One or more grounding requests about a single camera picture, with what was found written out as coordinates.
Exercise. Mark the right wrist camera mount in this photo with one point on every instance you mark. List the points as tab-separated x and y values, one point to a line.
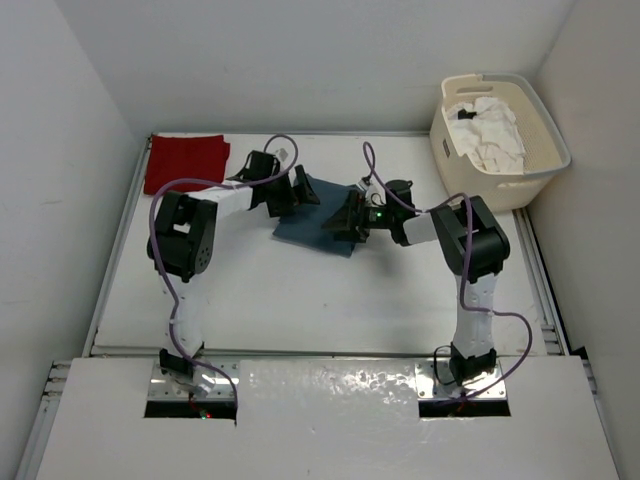
368	188

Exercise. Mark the red t shirt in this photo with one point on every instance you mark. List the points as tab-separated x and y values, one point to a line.
172	158

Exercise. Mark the reflective foil panel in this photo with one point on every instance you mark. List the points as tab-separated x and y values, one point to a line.
351	391

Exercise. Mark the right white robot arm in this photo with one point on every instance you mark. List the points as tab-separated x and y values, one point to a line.
474	247

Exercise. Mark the blue t shirt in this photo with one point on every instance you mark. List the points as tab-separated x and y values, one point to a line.
304	227

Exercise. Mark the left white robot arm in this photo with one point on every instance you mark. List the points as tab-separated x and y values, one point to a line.
183	219

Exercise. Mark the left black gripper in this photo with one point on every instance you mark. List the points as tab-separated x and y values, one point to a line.
301	192

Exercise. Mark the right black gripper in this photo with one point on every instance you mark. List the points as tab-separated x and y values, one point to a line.
343	219

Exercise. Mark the cream laundry basket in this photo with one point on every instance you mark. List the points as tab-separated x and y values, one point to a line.
546	153

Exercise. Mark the white t shirt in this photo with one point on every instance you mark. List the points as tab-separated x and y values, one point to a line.
485	130

